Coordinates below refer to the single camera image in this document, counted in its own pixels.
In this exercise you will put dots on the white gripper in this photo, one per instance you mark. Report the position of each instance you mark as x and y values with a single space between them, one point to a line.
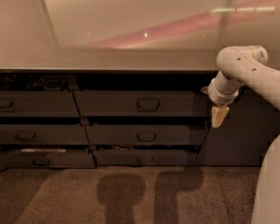
219 96

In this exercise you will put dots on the grey drawer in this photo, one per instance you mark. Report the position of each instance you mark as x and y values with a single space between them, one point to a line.
42 135
145 135
141 103
145 157
37 104
71 158

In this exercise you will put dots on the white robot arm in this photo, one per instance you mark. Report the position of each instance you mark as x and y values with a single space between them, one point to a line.
239 66

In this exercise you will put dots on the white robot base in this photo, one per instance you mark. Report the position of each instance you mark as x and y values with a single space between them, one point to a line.
266 208

